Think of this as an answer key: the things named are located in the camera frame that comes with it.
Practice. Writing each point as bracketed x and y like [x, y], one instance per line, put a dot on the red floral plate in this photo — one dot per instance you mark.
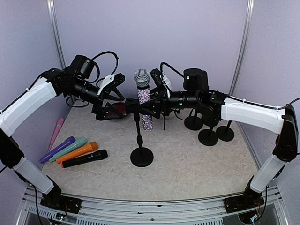
[120, 107]

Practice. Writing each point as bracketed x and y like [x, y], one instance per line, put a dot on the black purple mic stand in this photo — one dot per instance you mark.
[225, 133]

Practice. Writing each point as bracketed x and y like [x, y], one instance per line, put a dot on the orange microphone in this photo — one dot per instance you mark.
[90, 147]

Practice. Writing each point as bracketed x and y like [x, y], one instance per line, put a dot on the purple microphone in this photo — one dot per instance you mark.
[63, 145]

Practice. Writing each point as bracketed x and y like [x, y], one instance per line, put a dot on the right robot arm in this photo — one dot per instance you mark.
[212, 103]

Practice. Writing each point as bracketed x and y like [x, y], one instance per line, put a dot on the glitter rhinestone microphone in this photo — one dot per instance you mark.
[142, 80]

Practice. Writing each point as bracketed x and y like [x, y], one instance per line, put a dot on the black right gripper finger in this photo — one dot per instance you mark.
[151, 110]
[155, 94]

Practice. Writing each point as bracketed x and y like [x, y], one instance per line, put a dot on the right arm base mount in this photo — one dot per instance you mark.
[242, 202]

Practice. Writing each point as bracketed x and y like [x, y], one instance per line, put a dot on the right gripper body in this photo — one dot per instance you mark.
[165, 104]

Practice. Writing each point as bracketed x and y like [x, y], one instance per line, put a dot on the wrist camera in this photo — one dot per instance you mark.
[160, 79]
[112, 80]

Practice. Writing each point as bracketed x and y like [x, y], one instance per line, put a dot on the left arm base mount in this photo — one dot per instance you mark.
[65, 203]

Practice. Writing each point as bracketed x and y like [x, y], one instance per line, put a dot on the pink microphone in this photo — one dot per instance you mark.
[58, 126]

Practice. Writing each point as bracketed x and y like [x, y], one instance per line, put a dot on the black mint mic stand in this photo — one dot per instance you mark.
[208, 137]

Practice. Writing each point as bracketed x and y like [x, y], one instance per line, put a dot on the black pink mic stand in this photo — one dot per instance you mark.
[210, 121]

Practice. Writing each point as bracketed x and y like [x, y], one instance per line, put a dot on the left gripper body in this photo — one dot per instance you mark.
[97, 106]

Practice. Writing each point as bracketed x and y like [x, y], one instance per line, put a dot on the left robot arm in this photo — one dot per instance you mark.
[70, 81]

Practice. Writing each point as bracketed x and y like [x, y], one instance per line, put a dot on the black glitter mic stand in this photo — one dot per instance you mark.
[141, 156]

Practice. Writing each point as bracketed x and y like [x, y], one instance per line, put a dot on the mint green microphone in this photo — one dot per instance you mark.
[75, 145]

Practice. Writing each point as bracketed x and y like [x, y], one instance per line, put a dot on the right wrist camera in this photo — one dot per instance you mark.
[160, 79]

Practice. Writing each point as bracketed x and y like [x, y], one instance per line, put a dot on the black microphone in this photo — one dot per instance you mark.
[95, 156]

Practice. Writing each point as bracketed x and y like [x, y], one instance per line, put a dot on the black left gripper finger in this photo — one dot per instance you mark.
[118, 97]
[110, 113]

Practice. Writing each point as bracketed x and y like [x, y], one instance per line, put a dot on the aluminium front rail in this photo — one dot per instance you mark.
[97, 211]

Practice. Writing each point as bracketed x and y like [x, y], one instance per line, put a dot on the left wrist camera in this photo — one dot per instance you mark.
[112, 80]

